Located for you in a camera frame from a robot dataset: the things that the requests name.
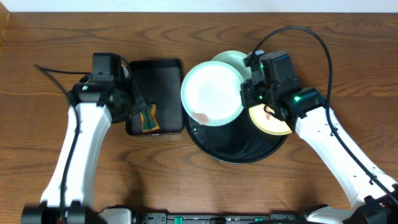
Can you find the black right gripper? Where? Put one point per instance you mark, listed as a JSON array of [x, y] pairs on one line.
[[246, 98]]

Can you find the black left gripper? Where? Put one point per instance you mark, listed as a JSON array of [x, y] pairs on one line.
[[131, 101]]

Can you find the green and orange sponge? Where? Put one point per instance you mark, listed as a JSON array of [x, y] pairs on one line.
[[148, 120]]

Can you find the yellow plate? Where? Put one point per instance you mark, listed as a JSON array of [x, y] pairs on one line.
[[261, 116]]

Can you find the light blue plate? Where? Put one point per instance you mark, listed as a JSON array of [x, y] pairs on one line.
[[210, 93], [235, 59]]

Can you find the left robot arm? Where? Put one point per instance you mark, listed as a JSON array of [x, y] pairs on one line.
[[97, 101]]

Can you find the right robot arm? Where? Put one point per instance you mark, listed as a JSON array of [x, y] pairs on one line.
[[372, 194]]

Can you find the black rectangular tray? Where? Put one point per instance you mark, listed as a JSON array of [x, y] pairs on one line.
[[161, 81]]

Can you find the round black tray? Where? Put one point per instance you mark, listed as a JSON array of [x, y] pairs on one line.
[[239, 142]]

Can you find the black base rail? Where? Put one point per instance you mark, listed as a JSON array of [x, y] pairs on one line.
[[217, 218]]

